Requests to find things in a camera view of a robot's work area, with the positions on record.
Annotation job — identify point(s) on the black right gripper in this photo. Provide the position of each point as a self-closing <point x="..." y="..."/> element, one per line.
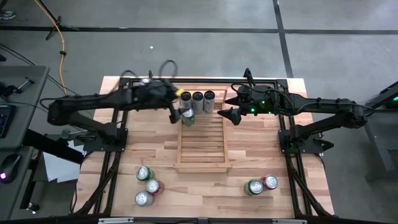
<point x="258" y="98"/>

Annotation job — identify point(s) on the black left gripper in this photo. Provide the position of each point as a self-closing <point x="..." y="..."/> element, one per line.
<point x="155" y="93"/>

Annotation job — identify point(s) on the green soda can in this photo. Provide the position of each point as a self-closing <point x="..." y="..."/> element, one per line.
<point x="188" y="116"/>
<point x="255" y="186"/>
<point x="143" y="173"/>

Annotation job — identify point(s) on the dark can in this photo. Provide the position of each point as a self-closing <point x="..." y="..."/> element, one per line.
<point x="209" y="102"/>

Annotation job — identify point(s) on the wooden slatted shelf rack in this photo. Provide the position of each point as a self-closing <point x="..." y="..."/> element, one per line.
<point x="203" y="146"/>

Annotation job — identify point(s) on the red soda can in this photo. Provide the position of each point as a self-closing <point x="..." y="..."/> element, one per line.
<point x="153" y="186"/>
<point x="270" y="182"/>

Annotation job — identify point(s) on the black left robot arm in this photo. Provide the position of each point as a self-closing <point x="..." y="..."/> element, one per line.
<point x="93" y="101"/>

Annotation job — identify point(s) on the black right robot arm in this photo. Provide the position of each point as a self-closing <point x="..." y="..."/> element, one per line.
<point x="326" y="104"/>

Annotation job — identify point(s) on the silver soda can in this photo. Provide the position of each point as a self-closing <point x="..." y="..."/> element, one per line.
<point x="143" y="198"/>

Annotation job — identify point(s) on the white paper sheets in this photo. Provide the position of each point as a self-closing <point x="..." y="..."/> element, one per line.
<point x="62" y="169"/>

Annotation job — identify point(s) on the black beam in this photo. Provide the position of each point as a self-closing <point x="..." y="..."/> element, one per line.
<point x="53" y="146"/>

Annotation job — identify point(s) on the grey desk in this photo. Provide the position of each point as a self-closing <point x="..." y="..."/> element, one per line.
<point x="382" y="140"/>
<point x="28" y="102"/>

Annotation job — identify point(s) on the black tripod stand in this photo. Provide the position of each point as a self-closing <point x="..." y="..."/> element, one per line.
<point x="58" y="23"/>

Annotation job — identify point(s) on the black keyboard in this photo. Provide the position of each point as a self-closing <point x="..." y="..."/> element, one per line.
<point x="6" y="121"/>

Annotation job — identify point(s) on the black computer mouse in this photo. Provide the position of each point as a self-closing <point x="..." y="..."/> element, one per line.
<point x="11" y="166"/>

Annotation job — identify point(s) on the silver metal bracket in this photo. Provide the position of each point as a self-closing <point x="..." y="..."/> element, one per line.
<point x="115" y="220"/>
<point x="289" y="221"/>

